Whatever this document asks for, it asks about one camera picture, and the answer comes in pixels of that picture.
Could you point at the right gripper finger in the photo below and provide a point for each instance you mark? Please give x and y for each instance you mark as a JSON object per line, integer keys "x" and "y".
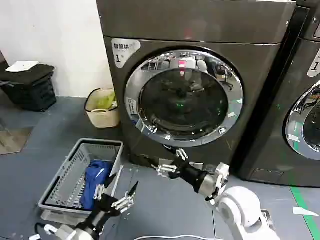
{"x": 181, "y": 153}
{"x": 166, "y": 170}

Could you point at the grey plastic laundry basket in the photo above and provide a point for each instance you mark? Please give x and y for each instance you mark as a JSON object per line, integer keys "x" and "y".
{"x": 70, "y": 175}

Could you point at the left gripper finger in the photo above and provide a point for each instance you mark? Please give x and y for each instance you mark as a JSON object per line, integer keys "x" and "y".
{"x": 100, "y": 191}
{"x": 126, "y": 201}

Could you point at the black plastic crate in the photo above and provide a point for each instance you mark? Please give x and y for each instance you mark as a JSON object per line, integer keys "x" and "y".
{"x": 32, "y": 90}

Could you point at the brown floor mat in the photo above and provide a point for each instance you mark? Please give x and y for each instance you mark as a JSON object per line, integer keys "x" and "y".
{"x": 12, "y": 140}

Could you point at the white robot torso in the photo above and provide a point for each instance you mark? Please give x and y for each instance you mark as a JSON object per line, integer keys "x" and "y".
{"x": 165, "y": 238}

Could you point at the cream woven basket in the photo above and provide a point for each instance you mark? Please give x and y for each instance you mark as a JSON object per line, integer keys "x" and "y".
{"x": 102, "y": 117}

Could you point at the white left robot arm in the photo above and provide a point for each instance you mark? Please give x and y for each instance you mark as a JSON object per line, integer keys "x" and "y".
{"x": 66, "y": 232}

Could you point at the green floor tape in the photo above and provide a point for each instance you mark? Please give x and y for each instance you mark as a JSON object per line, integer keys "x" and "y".
{"x": 306, "y": 212}

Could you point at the round glass dryer door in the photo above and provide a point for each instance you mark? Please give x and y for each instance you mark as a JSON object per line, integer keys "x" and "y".
{"x": 183, "y": 100}

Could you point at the blue garment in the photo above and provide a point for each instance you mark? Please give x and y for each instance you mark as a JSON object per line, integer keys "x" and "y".
{"x": 93, "y": 180}

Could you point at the grey dryer with number sticker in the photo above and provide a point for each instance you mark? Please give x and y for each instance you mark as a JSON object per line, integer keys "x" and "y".
{"x": 200, "y": 22}

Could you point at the round chrome-rimmed dryer door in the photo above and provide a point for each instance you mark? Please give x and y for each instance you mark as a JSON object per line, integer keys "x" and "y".
{"x": 310, "y": 120}

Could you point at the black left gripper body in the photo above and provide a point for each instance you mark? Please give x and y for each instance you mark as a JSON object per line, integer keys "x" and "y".
{"x": 102, "y": 207}

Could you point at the white paper scrap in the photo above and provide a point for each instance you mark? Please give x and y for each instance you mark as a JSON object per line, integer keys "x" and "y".
{"x": 303, "y": 211}

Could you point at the yellow-green cloth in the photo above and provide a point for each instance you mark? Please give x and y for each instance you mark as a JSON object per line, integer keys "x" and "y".
{"x": 105, "y": 98}

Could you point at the white paper sheet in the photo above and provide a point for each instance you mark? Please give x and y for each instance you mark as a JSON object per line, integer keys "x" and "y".
{"x": 22, "y": 66}

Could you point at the grey dryer with dark side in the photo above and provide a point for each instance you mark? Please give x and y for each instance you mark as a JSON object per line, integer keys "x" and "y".
{"x": 275, "y": 112}

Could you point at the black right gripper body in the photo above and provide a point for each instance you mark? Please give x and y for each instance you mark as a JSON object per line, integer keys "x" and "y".
{"x": 187, "y": 172}

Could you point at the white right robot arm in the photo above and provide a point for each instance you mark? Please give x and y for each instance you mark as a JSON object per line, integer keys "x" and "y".
{"x": 240, "y": 207}

